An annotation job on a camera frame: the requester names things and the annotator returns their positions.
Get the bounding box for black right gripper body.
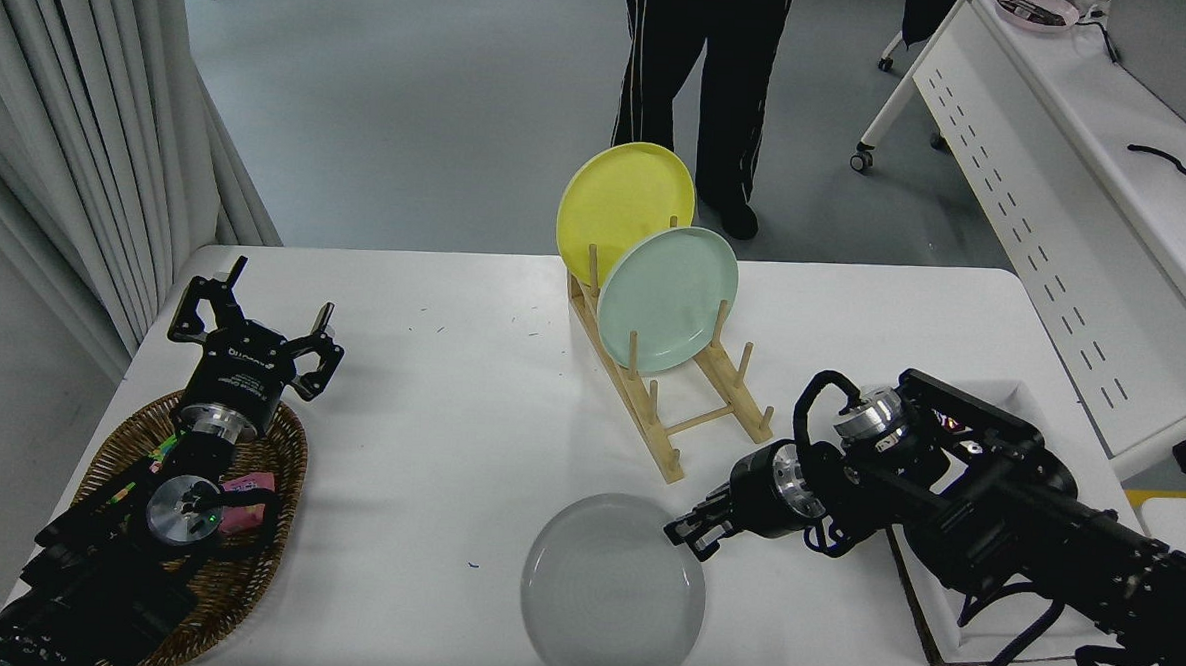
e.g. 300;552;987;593
727;439;801;541

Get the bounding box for mint green plate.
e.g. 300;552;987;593
594;222;743;378

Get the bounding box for white rectangular tray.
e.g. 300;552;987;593
879;374;1127;666

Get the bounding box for pale grey curtain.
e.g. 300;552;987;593
0;0;293;390

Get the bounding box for person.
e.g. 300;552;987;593
607;0;799;244

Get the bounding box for black fabric object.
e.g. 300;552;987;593
903;0;966;50

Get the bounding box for pink bowl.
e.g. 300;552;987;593
994;0;1082;35

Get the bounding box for white side table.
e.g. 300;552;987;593
1139;495;1186;560

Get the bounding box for brown wicker basket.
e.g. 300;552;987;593
65;383;312;666

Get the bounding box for green snack packet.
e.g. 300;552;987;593
95;432;181;516

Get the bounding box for thin black cable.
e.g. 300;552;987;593
1065;15;1124;65

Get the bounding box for grey laptop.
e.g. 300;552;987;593
1102;0;1186;135

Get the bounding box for yellow plate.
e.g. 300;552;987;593
554;138;699;293

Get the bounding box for white perforated desk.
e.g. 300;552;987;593
837;0;1186;485

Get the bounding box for pale grey plate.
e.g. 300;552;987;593
516;488;712;666

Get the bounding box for pink snack packet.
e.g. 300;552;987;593
219;470;278;538

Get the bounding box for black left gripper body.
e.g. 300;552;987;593
184;325;300;431

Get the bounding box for wooden plate rack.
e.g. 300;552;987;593
558;212;785;489

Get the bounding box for thick black cable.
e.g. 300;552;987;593
1125;143;1186;185

